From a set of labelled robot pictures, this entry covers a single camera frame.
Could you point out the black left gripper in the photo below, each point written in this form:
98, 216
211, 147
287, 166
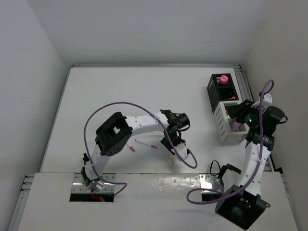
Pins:
169, 147

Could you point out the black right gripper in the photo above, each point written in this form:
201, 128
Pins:
237, 111

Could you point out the purple highlighter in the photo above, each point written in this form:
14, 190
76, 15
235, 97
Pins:
235, 126

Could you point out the white marker magenta cap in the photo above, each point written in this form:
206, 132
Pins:
146, 144

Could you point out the pink-capped clear marker jar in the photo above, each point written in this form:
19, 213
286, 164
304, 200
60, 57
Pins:
223, 80

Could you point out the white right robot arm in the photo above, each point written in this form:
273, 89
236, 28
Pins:
242, 204

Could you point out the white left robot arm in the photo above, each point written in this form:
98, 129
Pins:
114, 133

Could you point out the black and white organizer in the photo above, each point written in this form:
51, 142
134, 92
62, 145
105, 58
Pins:
219, 99

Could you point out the white front cover board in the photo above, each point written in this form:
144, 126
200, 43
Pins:
151, 202

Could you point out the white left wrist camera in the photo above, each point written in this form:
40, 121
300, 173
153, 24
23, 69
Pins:
181, 149

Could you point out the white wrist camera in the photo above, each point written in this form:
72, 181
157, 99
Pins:
181, 149
267, 100

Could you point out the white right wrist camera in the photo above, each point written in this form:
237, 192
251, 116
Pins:
267, 100

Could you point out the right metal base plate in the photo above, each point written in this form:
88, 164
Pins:
208, 181

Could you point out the metal base plate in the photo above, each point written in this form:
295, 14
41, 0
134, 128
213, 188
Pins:
208, 181
97, 186

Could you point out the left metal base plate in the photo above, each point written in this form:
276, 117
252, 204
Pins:
97, 186

